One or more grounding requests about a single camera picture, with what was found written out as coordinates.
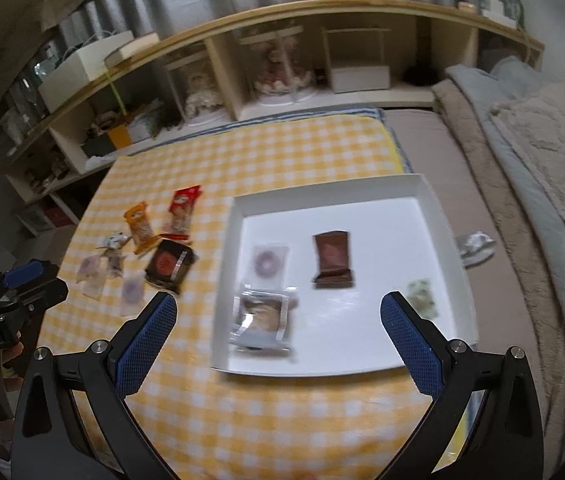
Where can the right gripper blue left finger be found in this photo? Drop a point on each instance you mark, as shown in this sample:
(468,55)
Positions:
(138,342)

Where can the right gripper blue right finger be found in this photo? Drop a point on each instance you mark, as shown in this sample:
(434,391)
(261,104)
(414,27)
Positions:
(418,342)

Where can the green candy clear packet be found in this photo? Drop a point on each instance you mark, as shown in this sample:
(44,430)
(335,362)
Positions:
(420,297)

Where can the dark red mooncake packet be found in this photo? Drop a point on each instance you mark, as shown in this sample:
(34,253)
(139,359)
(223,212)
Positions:
(169,265)

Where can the pink donut clear packet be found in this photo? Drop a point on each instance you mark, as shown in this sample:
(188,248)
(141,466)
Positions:
(90,270)

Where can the brown foil snack packet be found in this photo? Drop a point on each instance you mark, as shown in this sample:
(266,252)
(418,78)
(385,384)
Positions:
(334,266)

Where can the red snack stick packet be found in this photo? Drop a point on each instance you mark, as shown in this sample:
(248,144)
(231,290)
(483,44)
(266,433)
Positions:
(180,213)

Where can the mooncake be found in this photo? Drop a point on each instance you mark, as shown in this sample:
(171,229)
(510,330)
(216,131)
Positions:
(261,319)

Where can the orange snack stick packet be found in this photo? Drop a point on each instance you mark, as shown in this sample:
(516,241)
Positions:
(141,231)

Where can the purple donut clear packet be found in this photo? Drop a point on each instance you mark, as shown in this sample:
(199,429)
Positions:
(266,266)

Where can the beige donut clear packet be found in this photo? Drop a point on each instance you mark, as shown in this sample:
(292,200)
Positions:
(93,286)

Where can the silver grey snack packet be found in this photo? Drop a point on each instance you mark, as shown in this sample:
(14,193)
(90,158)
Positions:
(114,241)

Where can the crumpled silver wrapper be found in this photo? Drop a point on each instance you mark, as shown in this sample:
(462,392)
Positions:
(475,248)

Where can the yellow white checkered blanket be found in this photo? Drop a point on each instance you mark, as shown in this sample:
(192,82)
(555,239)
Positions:
(212,425)

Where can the white shallow cardboard box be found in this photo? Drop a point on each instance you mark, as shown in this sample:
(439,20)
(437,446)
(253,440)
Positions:
(304,271)

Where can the orange box in shelf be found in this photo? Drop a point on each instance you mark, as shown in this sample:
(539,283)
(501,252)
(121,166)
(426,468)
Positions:
(119,137)

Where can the white storage box on shelf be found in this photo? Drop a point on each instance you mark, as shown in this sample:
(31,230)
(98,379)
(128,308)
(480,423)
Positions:
(82,67)

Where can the tan fleece blanket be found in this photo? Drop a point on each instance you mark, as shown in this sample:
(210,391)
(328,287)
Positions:
(515,299)

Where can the cream dressed doll in case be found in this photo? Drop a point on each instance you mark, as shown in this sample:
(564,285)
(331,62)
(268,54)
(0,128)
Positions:
(195,90)

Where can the grey blue blanket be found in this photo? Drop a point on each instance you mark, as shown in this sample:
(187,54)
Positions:
(512,79)

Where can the book on shelf top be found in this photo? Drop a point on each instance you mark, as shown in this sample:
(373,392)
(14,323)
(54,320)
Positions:
(131,48)

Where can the small white box in shelf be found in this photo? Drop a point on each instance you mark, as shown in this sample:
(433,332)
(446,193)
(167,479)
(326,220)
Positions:
(360,78)

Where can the red dressed doll in case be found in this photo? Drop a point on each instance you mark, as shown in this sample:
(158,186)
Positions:
(277,73)

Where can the wooden headboard shelf unit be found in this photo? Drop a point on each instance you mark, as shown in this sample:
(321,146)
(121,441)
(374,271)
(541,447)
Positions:
(123,95)

